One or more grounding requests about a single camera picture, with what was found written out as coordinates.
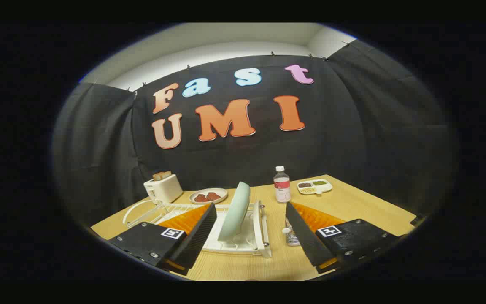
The white toaster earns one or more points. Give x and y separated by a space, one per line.
165 190

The pale green plate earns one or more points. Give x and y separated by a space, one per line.
234 211

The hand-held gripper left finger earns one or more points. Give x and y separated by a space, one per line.
196 236

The black backdrop cloth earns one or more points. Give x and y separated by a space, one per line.
352 139

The beige plate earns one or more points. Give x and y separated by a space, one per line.
222 192

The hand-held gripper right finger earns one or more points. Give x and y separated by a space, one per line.
304 236

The white divided condiment tray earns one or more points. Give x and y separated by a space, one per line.
315 188

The brown meat piece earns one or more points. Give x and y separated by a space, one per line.
213 196
201 198

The toast slices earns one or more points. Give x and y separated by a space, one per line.
162 175

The clear bottle red label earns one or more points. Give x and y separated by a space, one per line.
282 185

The black chair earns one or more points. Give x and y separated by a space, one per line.
418 220

